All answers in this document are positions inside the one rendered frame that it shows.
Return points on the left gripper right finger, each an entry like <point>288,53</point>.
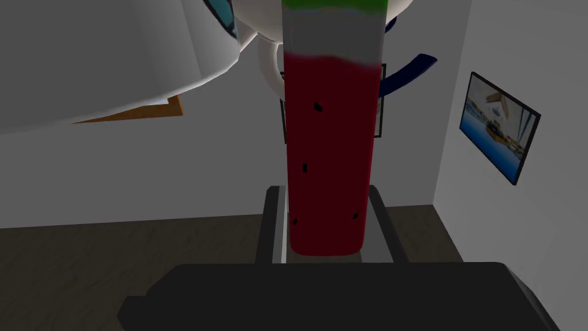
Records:
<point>379,239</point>

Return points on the blue framed wall picture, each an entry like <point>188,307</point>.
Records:
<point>498,126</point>

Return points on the orange wooden board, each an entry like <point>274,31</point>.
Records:
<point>147,111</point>

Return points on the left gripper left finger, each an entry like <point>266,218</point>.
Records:
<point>274,230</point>

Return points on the red watermelon slice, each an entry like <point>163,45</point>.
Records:
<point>328,151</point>

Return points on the dark blue curved bar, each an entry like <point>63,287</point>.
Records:
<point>406,71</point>

